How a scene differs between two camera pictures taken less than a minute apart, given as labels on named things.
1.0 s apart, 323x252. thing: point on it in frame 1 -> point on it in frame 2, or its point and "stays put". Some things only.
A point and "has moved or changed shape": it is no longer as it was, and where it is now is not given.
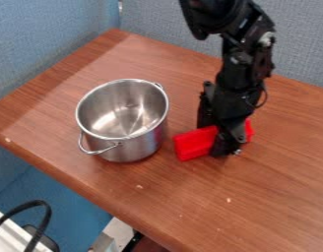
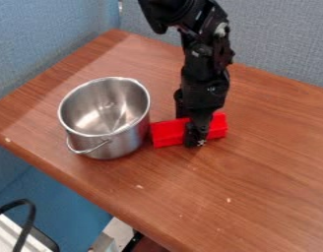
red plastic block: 196,144 -> 169,132
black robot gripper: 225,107 -> 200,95
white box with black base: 13,238 stays put
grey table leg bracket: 116,237 stays put
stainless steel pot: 120,116 has moved or changed shape
